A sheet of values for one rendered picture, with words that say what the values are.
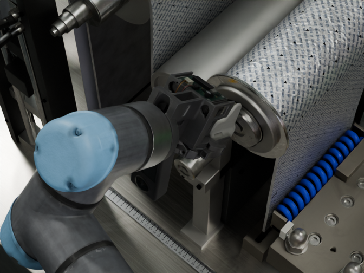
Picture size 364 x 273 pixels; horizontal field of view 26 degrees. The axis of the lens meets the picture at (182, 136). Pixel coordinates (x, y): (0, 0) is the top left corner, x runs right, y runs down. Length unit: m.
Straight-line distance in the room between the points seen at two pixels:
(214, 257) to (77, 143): 0.66
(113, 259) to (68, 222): 0.06
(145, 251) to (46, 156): 0.63
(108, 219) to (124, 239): 0.05
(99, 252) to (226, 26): 0.52
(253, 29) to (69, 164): 0.53
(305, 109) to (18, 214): 0.44
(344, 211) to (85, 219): 0.58
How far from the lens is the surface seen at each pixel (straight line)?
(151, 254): 1.38
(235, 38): 1.20
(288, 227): 1.24
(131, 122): 0.81
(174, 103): 0.87
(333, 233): 1.28
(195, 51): 1.19
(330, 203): 1.30
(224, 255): 1.38
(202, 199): 1.28
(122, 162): 0.79
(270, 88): 1.06
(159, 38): 1.16
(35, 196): 0.83
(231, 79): 1.06
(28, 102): 1.36
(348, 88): 1.22
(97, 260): 0.80
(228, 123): 1.02
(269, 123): 1.05
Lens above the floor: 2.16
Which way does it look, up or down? 58 degrees down
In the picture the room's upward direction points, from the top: straight up
